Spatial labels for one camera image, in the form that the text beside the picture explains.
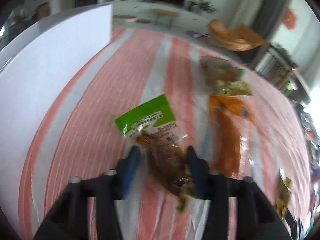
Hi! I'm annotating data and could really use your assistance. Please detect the orange snack bag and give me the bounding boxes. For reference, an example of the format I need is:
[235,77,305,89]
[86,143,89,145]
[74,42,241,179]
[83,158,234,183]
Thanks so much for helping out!
[208,95,254,179]

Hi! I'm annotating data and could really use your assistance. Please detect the green-top brown snack bag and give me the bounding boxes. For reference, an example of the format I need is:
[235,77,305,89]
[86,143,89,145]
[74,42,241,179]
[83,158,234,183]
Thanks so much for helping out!
[115,94,196,213]

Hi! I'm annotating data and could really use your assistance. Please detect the clear bag mixed snacks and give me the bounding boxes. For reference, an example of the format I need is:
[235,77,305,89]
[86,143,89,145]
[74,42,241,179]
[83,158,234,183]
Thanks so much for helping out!
[200,56,253,96]

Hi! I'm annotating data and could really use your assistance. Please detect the yellow chicken snack bag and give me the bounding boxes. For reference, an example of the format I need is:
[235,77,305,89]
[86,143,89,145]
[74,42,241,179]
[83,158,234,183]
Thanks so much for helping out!
[276,168,292,220]

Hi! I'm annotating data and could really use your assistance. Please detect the striped orange tablecloth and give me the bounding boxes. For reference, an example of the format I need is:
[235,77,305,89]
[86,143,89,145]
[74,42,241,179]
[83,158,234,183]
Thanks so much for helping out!
[18,28,311,239]

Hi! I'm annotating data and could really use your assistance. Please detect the dark wooden chair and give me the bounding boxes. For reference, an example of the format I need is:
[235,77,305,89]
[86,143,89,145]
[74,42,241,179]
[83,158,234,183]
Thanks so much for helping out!
[254,44,298,95]

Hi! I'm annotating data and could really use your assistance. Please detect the white cardboard box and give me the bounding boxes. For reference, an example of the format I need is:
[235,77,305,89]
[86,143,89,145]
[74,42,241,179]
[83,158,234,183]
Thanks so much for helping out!
[1,3,112,229]

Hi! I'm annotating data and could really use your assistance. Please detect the orange lounge chair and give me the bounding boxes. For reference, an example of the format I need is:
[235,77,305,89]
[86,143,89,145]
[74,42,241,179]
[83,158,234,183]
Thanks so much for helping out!
[207,19,265,52]

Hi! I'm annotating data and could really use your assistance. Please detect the white tv cabinet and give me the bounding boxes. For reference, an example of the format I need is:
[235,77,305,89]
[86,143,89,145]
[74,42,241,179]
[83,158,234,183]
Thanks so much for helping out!
[113,1,209,33]

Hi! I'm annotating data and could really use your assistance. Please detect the potted green plant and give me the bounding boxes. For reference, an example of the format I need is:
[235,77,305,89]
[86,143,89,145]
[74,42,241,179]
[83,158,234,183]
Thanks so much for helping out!
[187,0,217,14]

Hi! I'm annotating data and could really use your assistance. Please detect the small wooden bench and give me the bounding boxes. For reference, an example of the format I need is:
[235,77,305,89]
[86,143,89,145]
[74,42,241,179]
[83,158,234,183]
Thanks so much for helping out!
[151,8,180,29]

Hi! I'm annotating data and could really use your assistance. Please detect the red wall hanging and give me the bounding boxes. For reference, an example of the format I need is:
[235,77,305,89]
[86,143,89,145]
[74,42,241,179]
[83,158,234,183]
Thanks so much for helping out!
[283,8,297,30]

